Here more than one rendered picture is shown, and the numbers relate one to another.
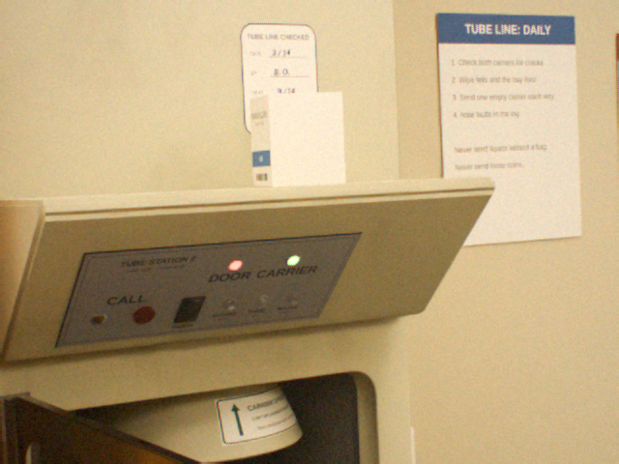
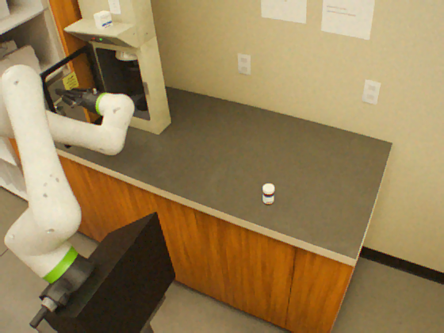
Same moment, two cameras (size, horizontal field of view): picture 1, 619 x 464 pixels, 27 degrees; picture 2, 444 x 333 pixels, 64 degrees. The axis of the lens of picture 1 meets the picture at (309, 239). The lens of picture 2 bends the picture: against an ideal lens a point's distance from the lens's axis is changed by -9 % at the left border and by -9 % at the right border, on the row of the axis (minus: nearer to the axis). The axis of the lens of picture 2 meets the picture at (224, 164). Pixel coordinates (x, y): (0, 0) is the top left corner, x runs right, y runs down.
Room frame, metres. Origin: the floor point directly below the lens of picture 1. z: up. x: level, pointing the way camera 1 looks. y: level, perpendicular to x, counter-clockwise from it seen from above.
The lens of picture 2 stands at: (0.55, -1.53, 2.05)
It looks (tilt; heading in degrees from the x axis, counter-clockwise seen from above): 42 degrees down; 62
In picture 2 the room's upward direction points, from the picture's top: 5 degrees counter-clockwise
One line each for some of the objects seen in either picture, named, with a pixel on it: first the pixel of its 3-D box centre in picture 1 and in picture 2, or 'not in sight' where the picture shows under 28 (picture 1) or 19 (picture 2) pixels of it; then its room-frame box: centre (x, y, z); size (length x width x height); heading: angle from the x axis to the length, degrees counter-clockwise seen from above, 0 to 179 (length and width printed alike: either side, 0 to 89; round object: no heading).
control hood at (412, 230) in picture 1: (251, 264); (101, 36); (0.85, 0.04, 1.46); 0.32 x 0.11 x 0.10; 120
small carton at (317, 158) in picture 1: (296, 140); (103, 20); (0.87, 0.01, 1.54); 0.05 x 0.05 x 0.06; 16
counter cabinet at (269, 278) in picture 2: not in sight; (181, 196); (1.04, -0.05, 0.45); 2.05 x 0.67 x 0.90; 120
